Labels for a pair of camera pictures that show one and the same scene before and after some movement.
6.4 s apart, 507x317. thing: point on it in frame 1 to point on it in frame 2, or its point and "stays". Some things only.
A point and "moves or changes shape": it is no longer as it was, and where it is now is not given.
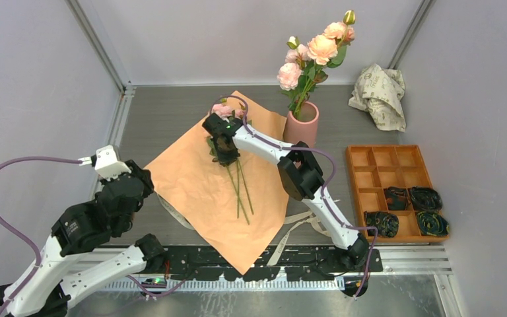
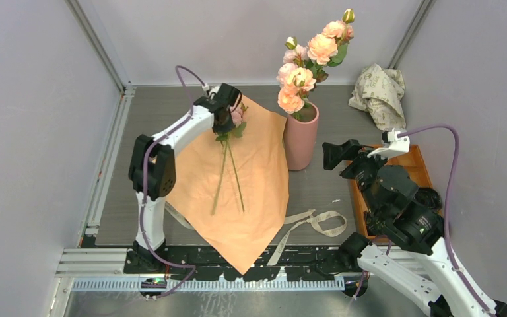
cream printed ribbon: [302, 221] stays
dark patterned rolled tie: [426, 199] stays
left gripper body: [133, 167] to [221, 127]
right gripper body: [226, 156] to [363, 166]
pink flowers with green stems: [235, 171] moves or changes shape
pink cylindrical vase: [304, 129] stays
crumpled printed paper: [380, 92] stays
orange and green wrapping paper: [241, 207] stays
